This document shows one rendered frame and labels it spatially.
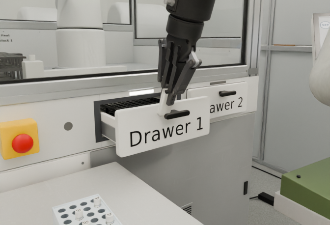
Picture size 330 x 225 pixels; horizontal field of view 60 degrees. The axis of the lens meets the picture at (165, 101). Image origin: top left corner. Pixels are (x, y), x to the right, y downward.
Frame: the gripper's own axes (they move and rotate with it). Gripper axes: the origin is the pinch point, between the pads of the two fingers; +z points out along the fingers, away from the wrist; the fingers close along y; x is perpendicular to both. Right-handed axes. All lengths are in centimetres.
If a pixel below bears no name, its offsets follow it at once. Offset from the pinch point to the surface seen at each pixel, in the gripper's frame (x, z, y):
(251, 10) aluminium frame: 51, -18, -23
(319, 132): 169, 62, -19
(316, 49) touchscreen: 80, -8, -9
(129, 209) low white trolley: -15.3, 13.8, 14.1
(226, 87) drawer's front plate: 37.2, 6.7, -12.4
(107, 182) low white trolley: -14.1, 18.1, 2.5
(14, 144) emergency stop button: -31.4, 8.6, -6.0
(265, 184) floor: 143, 110, -26
